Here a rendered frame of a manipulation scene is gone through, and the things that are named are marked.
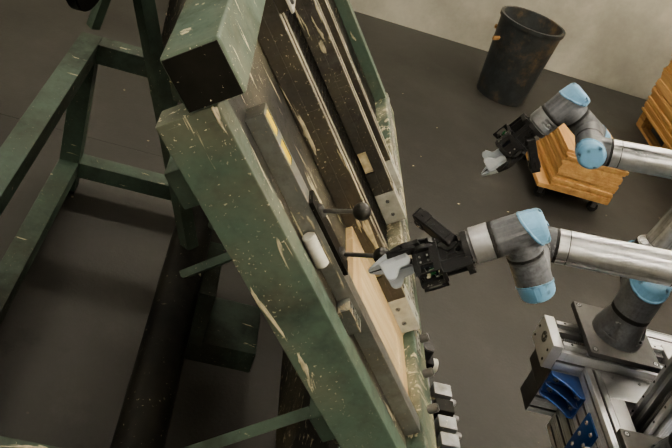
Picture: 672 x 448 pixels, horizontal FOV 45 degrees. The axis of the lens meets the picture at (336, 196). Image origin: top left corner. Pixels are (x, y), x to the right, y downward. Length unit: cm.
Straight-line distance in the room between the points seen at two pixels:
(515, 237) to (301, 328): 45
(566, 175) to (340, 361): 390
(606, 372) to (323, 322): 124
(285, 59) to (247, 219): 61
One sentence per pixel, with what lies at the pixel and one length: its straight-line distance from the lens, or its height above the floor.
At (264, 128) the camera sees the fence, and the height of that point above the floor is 162.
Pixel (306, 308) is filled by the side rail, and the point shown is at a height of 142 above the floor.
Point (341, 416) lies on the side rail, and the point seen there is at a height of 117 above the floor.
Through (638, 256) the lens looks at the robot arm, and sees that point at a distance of 179.
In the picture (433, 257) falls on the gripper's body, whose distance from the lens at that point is 160.
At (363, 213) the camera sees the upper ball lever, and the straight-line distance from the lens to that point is 160.
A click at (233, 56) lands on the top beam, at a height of 184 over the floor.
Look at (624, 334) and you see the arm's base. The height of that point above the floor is 109.
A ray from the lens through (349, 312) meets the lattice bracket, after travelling 177.
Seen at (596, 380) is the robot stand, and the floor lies 94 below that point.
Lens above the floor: 236
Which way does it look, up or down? 31 degrees down
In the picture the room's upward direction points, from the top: 20 degrees clockwise
